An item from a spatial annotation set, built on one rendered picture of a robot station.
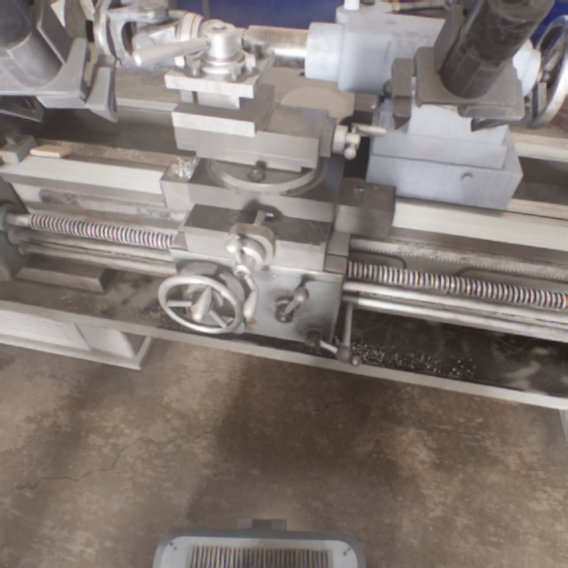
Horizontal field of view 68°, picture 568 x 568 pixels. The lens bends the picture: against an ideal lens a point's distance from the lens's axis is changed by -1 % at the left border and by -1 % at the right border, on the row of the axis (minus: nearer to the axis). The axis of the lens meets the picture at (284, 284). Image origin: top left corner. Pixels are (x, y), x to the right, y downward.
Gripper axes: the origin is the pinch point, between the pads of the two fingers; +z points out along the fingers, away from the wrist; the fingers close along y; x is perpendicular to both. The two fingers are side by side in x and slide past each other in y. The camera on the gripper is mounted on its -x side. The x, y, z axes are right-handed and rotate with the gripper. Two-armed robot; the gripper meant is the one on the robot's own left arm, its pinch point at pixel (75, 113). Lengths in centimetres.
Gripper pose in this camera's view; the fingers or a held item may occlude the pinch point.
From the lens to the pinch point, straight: 62.8
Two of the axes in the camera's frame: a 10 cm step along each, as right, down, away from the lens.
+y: -10.0, -0.3, 0.0
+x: -0.3, 9.8, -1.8
